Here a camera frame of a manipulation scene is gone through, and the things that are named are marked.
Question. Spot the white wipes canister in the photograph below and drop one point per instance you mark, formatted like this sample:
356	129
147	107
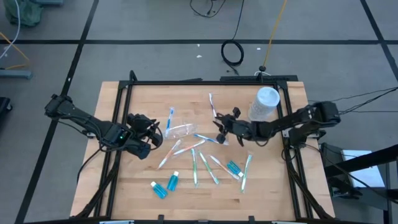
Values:
264	102

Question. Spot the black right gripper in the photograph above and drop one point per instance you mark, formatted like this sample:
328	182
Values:
244	130

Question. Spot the black floor equipment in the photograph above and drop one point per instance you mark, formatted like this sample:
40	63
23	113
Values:
4	107

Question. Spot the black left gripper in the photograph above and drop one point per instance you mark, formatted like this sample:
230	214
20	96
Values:
138	148

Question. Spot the blue toothbrush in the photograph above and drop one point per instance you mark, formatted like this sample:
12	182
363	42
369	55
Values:
205	138
169	119

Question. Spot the white light bar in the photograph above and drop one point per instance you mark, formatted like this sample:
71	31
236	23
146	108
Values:
116	222
289	222

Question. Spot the clear acrylic organizer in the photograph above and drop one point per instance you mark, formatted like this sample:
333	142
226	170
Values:
189	133

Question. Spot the black metal table frame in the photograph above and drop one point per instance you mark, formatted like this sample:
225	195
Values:
202	83

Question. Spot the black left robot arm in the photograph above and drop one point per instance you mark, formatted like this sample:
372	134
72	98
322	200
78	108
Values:
93	124

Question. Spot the green bag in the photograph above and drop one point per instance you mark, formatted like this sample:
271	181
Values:
23	14

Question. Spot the white electronics box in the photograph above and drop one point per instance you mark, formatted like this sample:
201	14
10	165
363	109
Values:
363	175

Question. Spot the black metal beam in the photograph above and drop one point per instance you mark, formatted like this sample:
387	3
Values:
357	162

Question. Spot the grey desk foot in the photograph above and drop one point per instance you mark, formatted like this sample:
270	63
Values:
15	74
46	2

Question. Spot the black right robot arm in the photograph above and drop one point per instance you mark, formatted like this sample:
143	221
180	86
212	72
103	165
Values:
289	121

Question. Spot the orange toothbrush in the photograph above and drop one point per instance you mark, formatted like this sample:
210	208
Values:
189	147
169	153
222	166

